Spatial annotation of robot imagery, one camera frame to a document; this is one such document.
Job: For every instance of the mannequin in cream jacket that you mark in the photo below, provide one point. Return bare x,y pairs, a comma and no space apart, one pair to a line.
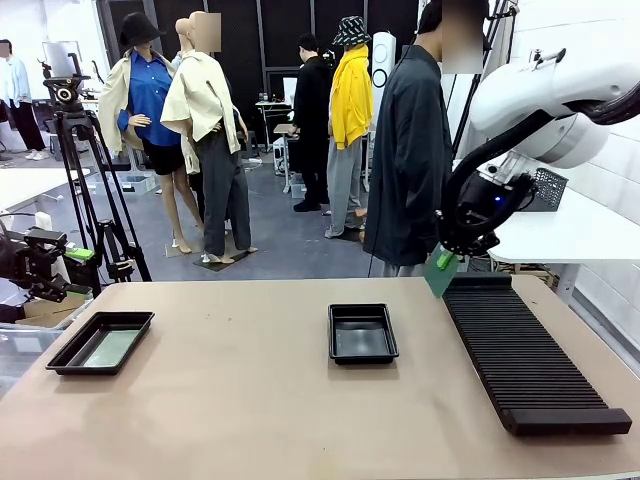
210,125

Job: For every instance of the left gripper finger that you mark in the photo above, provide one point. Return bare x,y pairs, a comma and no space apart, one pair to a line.
75,289
80,253

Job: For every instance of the black camera tripod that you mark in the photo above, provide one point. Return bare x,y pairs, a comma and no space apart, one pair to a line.
85,190

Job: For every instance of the computer monitor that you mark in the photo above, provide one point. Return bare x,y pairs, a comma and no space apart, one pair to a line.
289,90

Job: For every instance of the person in black clothes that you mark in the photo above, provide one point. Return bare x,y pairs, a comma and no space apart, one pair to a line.
310,125

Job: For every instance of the black brimmed hat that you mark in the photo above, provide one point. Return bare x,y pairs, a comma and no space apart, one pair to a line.
137,30

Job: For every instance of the dark mannequin base plate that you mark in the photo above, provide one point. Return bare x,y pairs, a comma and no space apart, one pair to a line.
220,264

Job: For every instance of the mannequin in blue shirt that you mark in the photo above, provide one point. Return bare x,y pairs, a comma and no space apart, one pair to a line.
145,100

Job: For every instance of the patterned bucket hat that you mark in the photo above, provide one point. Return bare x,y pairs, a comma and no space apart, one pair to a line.
351,31

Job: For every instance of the white side table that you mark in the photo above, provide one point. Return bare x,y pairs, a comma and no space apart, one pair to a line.
565,235

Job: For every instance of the clear floor storage box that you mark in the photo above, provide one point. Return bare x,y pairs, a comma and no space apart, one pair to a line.
137,184

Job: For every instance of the small brown side table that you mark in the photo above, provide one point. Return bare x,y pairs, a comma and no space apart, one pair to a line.
285,129

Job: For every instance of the person in dark jacket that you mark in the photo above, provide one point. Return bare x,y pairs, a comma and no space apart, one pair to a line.
405,150

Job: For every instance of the black mesh basket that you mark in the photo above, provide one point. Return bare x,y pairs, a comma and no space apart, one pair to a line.
547,190

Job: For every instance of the small black ESD tray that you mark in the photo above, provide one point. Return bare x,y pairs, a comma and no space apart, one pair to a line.
362,332

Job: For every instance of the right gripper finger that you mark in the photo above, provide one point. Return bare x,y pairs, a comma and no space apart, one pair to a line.
442,260
461,262

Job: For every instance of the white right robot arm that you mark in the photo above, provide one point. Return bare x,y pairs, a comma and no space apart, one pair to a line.
545,95

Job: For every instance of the green circuit board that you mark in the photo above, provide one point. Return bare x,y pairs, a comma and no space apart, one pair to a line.
440,280
112,346

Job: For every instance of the mannequin in yellow hoodie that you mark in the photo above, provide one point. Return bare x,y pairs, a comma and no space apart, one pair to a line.
350,100

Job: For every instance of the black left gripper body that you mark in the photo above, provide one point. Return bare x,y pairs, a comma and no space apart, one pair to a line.
35,270

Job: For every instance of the black stand pole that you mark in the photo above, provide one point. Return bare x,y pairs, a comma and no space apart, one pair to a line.
492,30

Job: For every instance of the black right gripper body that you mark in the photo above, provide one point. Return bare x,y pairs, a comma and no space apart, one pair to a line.
480,200

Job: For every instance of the black slotted board rack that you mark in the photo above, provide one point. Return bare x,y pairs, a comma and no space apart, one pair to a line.
525,350

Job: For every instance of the white work table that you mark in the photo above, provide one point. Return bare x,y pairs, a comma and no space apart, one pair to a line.
30,185

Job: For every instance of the person in light shirt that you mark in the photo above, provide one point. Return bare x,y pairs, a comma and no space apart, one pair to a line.
15,90

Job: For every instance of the white desk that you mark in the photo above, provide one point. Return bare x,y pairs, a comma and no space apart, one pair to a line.
272,105

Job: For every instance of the large black ESD tray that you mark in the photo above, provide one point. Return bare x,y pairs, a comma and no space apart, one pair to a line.
70,357

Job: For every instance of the white tower fan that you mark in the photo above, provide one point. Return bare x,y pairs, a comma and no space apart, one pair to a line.
384,65

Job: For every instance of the brown cardboard box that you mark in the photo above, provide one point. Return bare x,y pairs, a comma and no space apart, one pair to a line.
50,310

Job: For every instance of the clear acrylic box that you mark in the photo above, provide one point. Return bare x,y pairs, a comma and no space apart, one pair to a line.
25,350

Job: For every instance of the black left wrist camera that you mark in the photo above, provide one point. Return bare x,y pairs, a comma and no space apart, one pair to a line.
45,237

